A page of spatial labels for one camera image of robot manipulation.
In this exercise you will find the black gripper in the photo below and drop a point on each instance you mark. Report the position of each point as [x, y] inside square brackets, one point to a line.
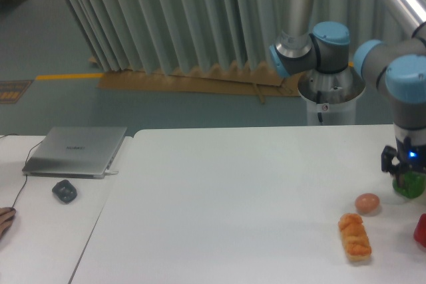
[411, 157]

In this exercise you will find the red bell pepper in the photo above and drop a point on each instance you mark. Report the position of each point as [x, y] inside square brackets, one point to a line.
[419, 234]

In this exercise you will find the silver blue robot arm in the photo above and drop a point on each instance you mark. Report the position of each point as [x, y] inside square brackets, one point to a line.
[395, 71]

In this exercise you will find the person's hand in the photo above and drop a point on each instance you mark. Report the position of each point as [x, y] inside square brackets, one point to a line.
[7, 216]

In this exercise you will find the green bell pepper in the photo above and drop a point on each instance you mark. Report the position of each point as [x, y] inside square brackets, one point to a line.
[411, 185]

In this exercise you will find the brown egg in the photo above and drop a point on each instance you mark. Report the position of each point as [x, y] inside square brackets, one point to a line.
[367, 203]

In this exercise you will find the orange bread loaf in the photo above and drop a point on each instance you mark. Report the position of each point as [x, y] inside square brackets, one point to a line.
[354, 237]

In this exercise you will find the brown cardboard sheet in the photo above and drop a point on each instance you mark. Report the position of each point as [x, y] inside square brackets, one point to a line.
[261, 82]

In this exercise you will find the pale green pleated curtain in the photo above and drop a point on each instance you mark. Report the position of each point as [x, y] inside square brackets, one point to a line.
[185, 35]

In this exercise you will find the white usb plug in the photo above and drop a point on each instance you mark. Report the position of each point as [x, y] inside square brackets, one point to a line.
[111, 172]

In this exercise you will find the silver laptop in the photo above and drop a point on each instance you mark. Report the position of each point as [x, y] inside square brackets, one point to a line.
[78, 152]

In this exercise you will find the black small gadget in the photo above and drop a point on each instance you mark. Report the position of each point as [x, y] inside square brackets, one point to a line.
[65, 191]

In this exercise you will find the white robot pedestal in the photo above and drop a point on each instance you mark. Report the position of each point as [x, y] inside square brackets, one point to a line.
[331, 99]

